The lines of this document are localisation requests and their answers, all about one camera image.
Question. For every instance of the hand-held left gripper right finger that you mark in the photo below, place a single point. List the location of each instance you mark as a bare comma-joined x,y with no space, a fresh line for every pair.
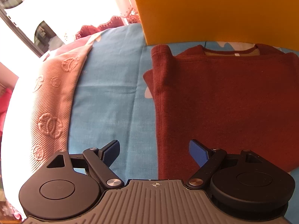
198,152

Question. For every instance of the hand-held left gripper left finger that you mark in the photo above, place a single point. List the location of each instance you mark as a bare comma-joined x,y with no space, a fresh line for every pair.
111,151

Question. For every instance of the red knit sweater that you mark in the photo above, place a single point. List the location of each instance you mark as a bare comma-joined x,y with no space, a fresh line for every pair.
222,98

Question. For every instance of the blue printed bedsheet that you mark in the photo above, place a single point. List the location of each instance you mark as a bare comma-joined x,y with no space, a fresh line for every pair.
112,86

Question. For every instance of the beige embossed blanket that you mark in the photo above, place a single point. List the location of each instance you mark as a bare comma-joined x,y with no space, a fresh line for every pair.
51,98

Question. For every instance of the pink pillow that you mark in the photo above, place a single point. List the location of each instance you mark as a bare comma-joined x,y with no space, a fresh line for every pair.
74,45

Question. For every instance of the bright pink cloth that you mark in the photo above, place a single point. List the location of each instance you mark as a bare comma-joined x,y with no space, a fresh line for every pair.
4,107

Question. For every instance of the dark red crochet cloth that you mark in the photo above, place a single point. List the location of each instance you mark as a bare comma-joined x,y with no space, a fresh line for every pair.
88,29

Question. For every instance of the dark outdoor structure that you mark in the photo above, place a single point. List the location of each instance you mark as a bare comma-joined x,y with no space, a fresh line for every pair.
45,36

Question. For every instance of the orange board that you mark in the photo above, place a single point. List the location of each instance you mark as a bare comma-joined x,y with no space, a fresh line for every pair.
210,9

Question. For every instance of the window frame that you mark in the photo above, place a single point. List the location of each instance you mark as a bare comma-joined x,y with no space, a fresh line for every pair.
23,35

